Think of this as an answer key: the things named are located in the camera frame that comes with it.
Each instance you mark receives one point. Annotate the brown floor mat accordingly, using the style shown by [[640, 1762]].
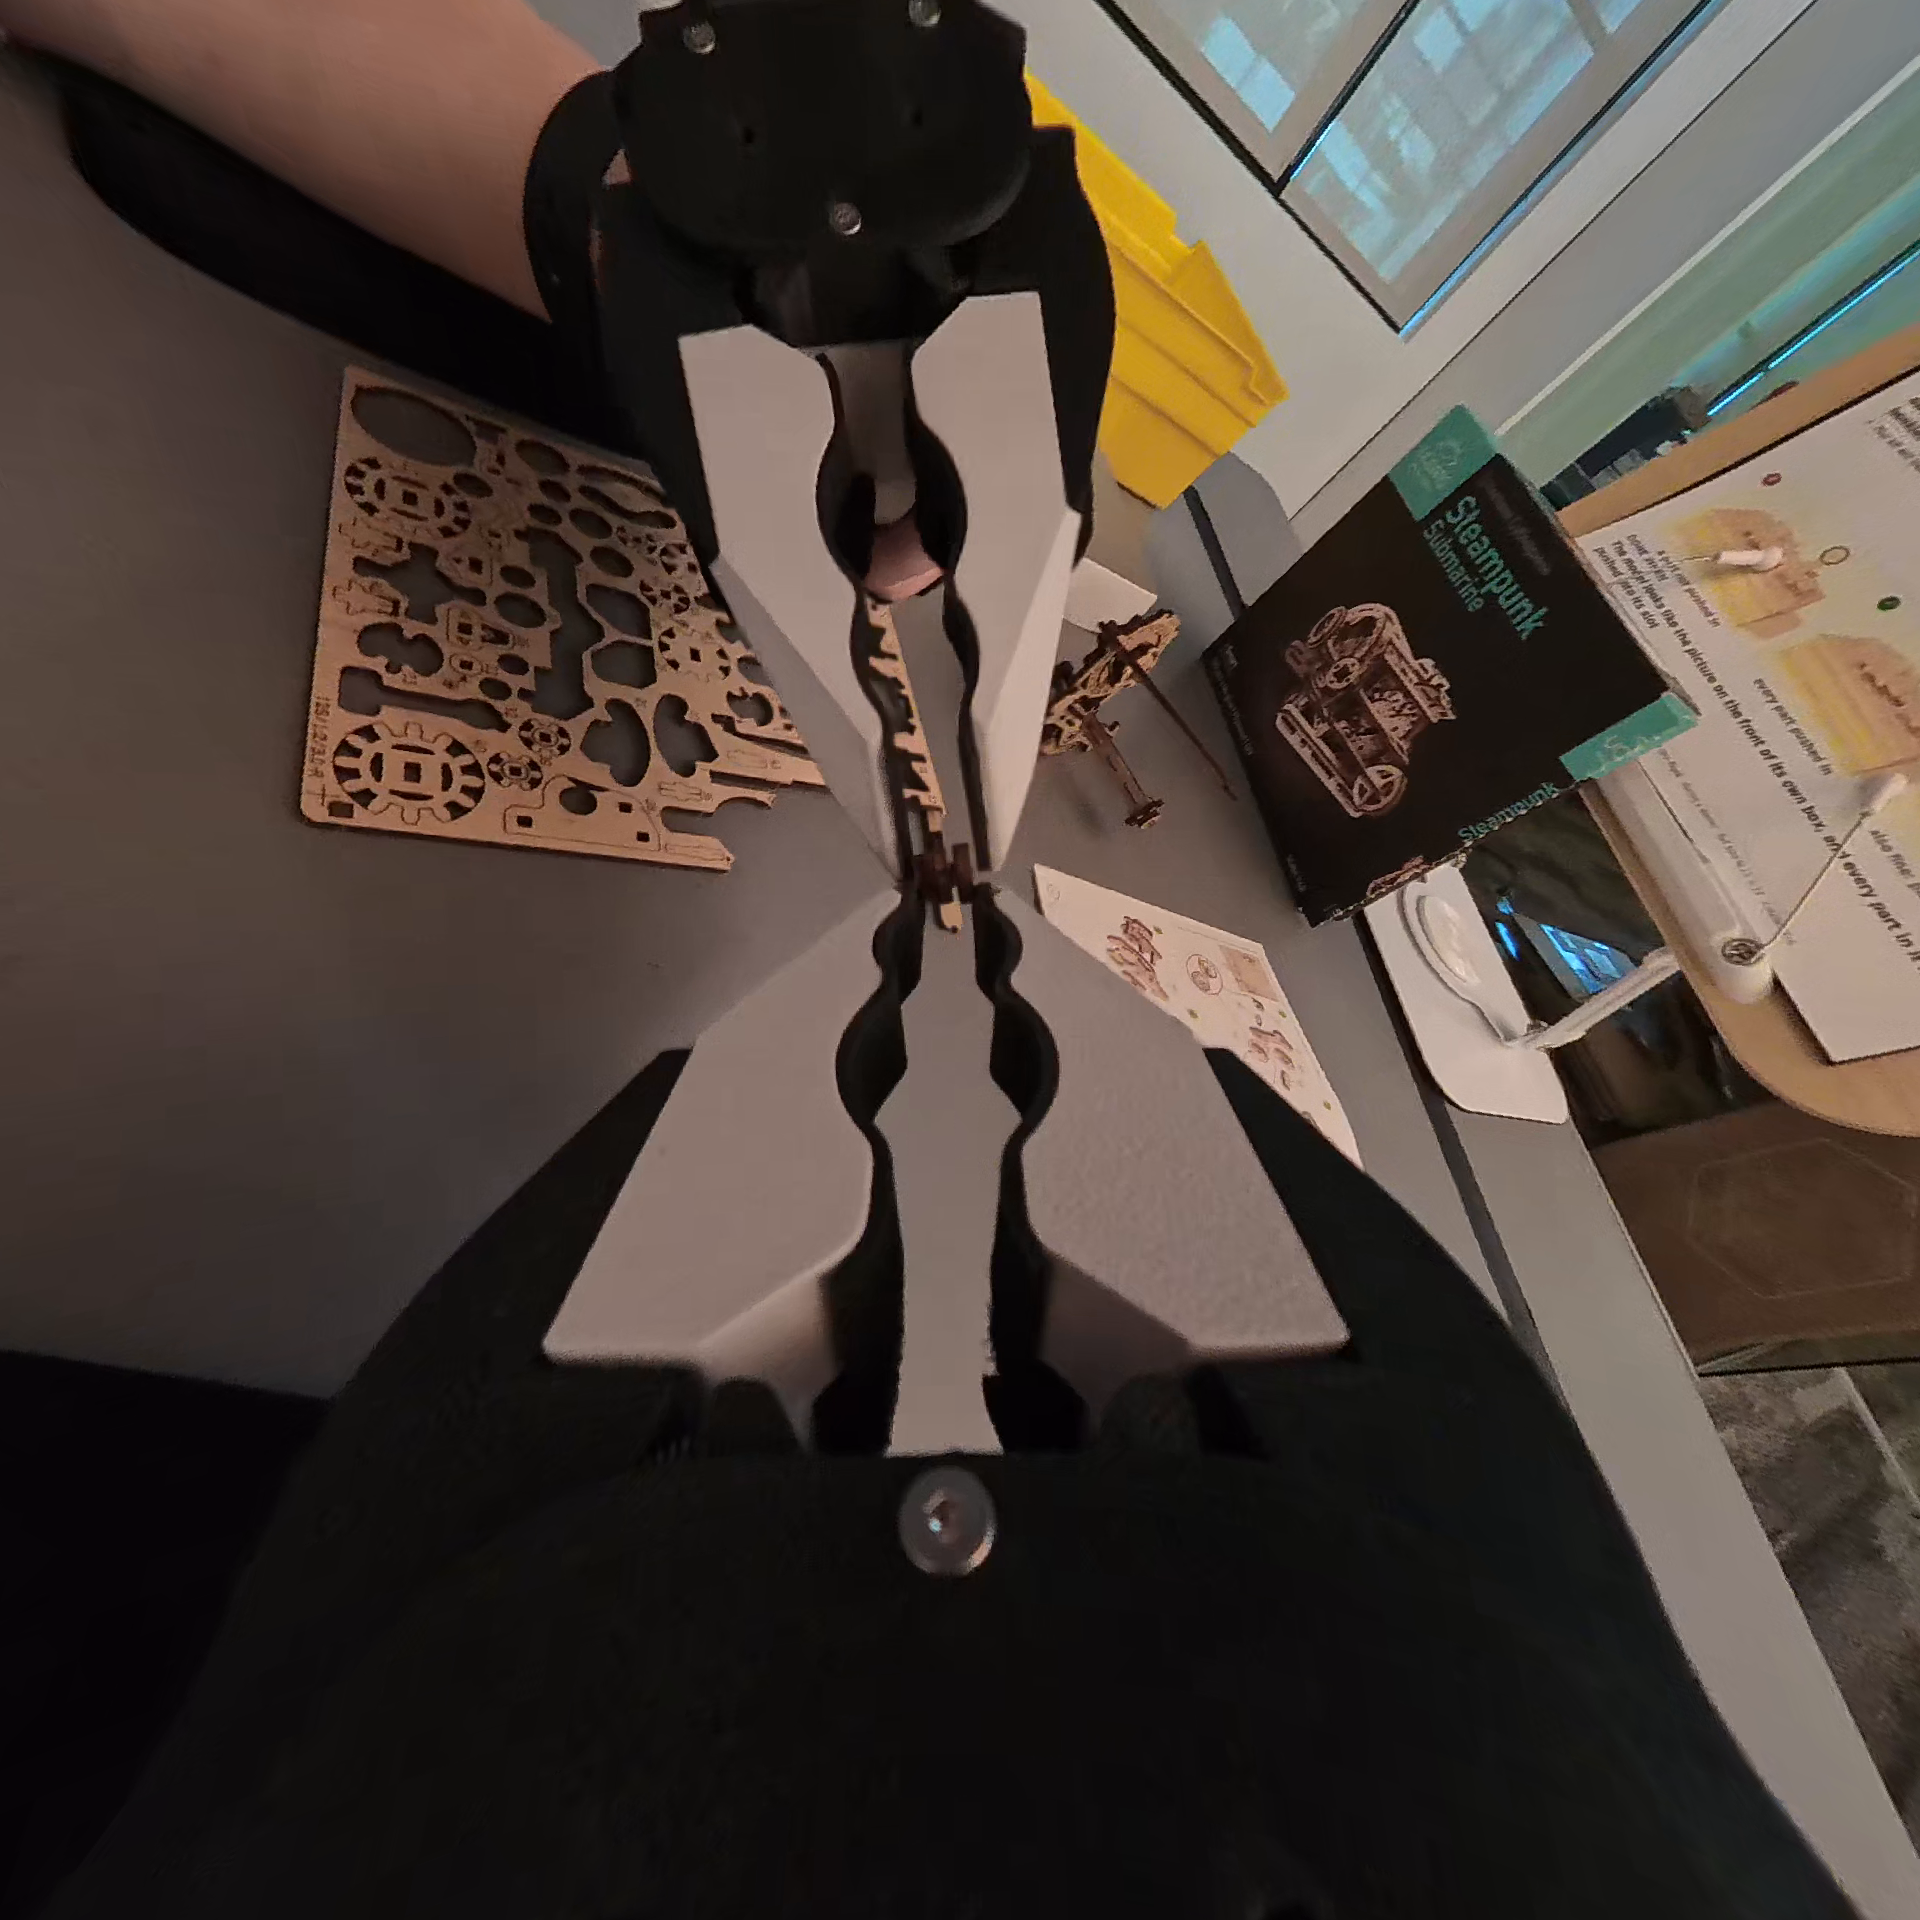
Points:
[[1769, 1243]]

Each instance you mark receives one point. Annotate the printed instruction sign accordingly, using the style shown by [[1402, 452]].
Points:
[[1769, 599]]

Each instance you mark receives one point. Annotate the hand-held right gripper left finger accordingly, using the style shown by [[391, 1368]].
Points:
[[705, 1230]]

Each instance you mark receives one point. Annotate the person's left hand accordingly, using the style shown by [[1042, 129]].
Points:
[[905, 555]]

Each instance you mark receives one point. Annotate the yellow plastic bin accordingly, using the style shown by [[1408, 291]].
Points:
[[1170, 329]]

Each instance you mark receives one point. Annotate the person's left forearm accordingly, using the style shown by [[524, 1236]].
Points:
[[300, 119]]

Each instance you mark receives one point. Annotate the round wooden side table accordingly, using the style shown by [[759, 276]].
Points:
[[1725, 1058]]

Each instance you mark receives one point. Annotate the dark model kit box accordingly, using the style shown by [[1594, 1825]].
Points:
[[1424, 675]]

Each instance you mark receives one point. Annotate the window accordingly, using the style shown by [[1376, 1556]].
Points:
[[1501, 119]]

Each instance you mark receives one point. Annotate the laser-cut wooden parts sheet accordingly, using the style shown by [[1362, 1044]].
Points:
[[324, 721]]

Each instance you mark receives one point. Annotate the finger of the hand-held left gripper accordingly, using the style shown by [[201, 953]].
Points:
[[1021, 481], [757, 481]]

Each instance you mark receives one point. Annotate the open instruction booklet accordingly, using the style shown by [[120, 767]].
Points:
[[1201, 975]]

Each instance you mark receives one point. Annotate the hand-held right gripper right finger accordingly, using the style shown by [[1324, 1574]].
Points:
[[1170, 1200]]

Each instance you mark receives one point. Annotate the white paper sheet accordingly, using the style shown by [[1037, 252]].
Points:
[[1106, 588]]

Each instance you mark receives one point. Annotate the partly built wooden model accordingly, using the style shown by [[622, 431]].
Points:
[[1103, 675]]

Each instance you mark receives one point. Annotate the small wooden model part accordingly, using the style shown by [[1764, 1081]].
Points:
[[950, 896]]

